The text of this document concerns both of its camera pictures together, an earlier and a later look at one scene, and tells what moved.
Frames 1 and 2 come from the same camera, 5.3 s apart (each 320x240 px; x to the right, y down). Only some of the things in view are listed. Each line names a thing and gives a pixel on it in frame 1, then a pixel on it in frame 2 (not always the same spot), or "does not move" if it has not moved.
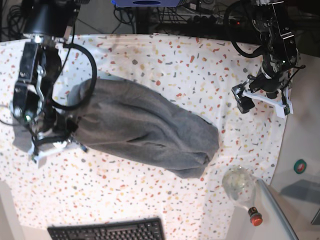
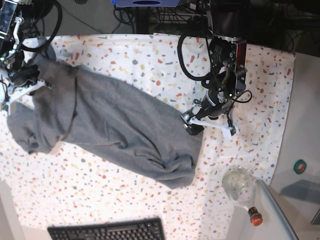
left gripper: [50, 123] -> [20, 74]
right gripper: [268, 81] -> [212, 104]
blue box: [145, 3] does not move
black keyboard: [152, 229] does not move
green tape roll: [300, 166] does not move
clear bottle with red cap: [239, 183] does not move
